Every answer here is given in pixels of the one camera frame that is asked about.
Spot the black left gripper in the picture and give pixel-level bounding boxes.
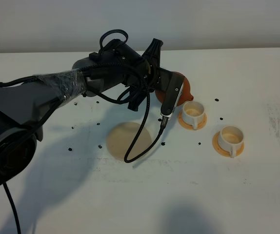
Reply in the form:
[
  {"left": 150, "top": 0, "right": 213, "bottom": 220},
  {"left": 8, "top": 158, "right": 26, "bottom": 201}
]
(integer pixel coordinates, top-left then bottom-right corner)
[{"left": 98, "top": 39, "right": 163, "bottom": 111}]

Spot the brown clay teapot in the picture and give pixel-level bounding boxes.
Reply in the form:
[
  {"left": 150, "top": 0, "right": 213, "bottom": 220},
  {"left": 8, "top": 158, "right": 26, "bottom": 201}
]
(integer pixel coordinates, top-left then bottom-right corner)
[{"left": 155, "top": 72, "right": 194, "bottom": 106}]

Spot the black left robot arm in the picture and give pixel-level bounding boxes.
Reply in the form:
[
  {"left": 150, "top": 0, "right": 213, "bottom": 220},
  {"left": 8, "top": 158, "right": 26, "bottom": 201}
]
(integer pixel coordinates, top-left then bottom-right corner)
[{"left": 0, "top": 39, "right": 163, "bottom": 185}]

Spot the beige round teapot coaster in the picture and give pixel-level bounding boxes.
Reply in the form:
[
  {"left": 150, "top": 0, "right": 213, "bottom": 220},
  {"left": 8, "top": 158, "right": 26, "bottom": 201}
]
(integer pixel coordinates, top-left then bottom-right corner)
[{"left": 106, "top": 122, "right": 152, "bottom": 161}]

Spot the white teacup far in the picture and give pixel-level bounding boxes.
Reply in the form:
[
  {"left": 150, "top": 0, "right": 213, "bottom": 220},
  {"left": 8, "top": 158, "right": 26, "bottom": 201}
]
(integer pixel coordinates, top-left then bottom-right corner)
[{"left": 181, "top": 101, "right": 205, "bottom": 130}]

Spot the white teacup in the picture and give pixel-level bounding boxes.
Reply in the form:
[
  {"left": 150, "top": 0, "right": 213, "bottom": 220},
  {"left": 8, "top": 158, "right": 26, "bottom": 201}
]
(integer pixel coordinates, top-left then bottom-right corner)
[
  {"left": 181, "top": 101, "right": 205, "bottom": 130},
  {"left": 218, "top": 125, "right": 244, "bottom": 158}
]

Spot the orange saucer far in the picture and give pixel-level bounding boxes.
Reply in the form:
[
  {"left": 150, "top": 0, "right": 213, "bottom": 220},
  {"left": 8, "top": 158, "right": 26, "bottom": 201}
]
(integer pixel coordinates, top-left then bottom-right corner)
[{"left": 177, "top": 110, "right": 207, "bottom": 131}]

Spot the orange saucer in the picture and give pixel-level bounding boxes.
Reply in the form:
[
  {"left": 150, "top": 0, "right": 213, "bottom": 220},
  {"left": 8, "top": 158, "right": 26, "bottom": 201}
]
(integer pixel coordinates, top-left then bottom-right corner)
[
  {"left": 177, "top": 110, "right": 207, "bottom": 131},
  {"left": 212, "top": 132, "right": 244, "bottom": 158}
]

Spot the orange saucer near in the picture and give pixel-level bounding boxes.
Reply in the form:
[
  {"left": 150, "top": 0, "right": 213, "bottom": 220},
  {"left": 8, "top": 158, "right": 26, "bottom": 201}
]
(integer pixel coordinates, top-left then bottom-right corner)
[{"left": 212, "top": 132, "right": 244, "bottom": 158}]

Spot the white teacup near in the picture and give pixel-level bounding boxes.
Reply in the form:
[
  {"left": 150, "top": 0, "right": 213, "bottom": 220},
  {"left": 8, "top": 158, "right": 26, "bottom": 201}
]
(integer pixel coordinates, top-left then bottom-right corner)
[{"left": 218, "top": 125, "right": 244, "bottom": 158}]

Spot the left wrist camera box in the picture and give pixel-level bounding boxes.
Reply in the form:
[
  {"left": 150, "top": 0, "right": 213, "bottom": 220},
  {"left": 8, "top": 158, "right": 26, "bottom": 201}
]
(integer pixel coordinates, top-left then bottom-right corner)
[{"left": 156, "top": 68, "right": 184, "bottom": 118}]

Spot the black braided camera cable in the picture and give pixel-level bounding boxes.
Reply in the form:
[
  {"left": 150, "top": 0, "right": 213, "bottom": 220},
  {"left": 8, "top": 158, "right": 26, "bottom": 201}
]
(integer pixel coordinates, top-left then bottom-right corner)
[{"left": 0, "top": 29, "right": 171, "bottom": 234}]

